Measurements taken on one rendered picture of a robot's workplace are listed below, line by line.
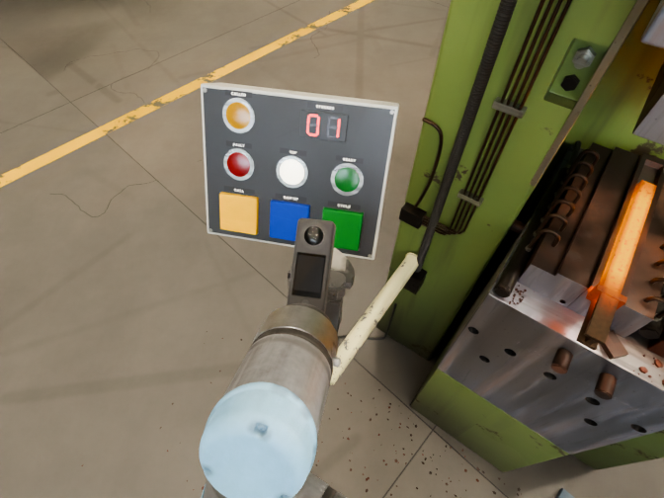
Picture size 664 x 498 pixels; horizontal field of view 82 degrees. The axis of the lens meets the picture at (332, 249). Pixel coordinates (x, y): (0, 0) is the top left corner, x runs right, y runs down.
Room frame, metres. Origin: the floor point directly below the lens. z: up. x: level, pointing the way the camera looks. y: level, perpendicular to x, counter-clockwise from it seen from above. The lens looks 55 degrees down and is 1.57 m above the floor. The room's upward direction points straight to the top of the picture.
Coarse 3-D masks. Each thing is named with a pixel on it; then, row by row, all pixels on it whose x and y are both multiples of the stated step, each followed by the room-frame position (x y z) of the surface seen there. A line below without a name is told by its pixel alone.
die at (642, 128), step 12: (660, 72) 0.50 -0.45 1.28; (660, 84) 0.44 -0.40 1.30; (648, 96) 0.46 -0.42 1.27; (660, 96) 0.39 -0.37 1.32; (648, 108) 0.40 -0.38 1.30; (660, 108) 0.38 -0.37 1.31; (648, 120) 0.38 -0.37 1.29; (660, 120) 0.37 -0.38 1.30; (636, 132) 0.38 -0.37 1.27; (648, 132) 0.38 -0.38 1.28; (660, 132) 0.37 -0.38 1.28
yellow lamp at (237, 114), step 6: (234, 102) 0.58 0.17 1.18; (228, 108) 0.58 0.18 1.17; (234, 108) 0.57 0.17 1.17; (240, 108) 0.57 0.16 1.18; (246, 108) 0.57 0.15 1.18; (228, 114) 0.57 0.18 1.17; (234, 114) 0.57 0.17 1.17; (240, 114) 0.57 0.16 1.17; (246, 114) 0.57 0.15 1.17; (228, 120) 0.57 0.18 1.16; (234, 120) 0.56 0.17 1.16; (240, 120) 0.56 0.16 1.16; (246, 120) 0.56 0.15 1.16; (234, 126) 0.56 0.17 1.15; (240, 126) 0.56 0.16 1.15
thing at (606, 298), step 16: (640, 192) 0.54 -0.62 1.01; (640, 208) 0.49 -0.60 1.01; (624, 224) 0.45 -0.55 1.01; (640, 224) 0.45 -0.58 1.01; (624, 240) 0.42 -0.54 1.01; (624, 256) 0.38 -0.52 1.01; (608, 272) 0.35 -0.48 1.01; (624, 272) 0.35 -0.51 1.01; (608, 288) 0.32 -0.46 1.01; (592, 304) 0.30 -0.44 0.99; (608, 304) 0.28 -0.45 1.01; (592, 320) 0.26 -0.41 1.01; (608, 320) 0.26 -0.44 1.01; (592, 336) 0.23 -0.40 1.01
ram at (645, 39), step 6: (660, 6) 0.43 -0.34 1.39; (654, 12) 0.47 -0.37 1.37; (660, 12) 0.41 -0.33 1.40; (654, 18) 0.41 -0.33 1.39; (660, 18) 0.41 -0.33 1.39; (648, 24) 0.44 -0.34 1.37; (654, 24) 0.41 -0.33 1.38; (660, 24) 0.41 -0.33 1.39; (648, 30) 0.41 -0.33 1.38; (654, 30) 0.41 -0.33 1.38; (660, 30) 0.41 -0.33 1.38; (642, 36) 0.42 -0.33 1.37; (648, 36) 0.41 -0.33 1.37; (654, 36) 0.41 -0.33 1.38; (660, 36) 0.40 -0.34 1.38; (648, 42) 0.41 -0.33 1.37; (654, 42) 0.41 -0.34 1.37; (660, 42) 0.40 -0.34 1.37
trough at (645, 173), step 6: (648, 162) 0.64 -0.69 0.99; (654, 162) 0.63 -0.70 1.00; (642, 168) 0.61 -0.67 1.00; (648, 168) 0.63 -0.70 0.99; (654, 168) 0.63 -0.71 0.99; (660, 168) 0.62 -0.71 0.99; (642, 174) 0.61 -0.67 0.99; (648, 174) 0.61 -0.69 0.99; (654, 174) 0.61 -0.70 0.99; (660, 174) 0.60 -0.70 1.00; (648, 180) 0.59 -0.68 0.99; (654, 180) 0.59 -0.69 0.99
